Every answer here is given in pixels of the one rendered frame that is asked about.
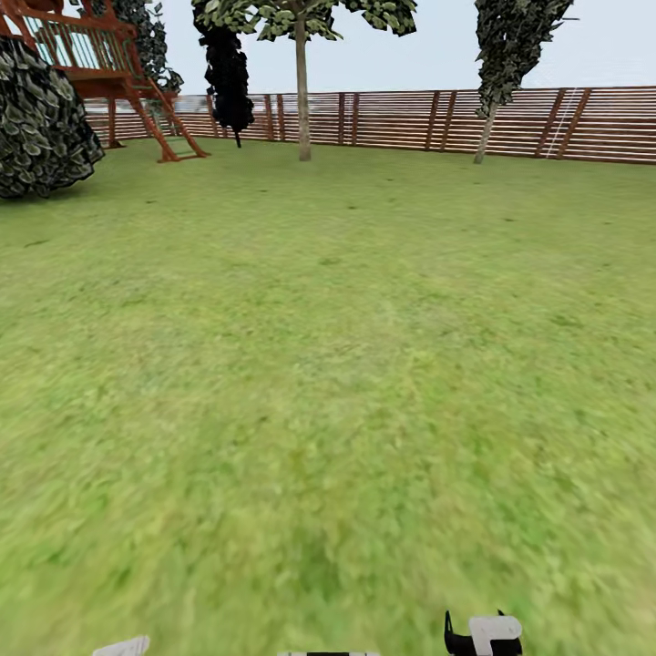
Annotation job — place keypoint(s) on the bush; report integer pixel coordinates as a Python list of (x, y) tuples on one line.
[(45, 140)]

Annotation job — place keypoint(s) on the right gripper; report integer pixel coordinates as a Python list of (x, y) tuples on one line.
[(460, 646)]

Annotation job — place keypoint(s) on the tree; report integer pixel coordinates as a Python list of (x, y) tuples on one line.
[(299, 19), (225, 72), (150, 48), (509, 34)]

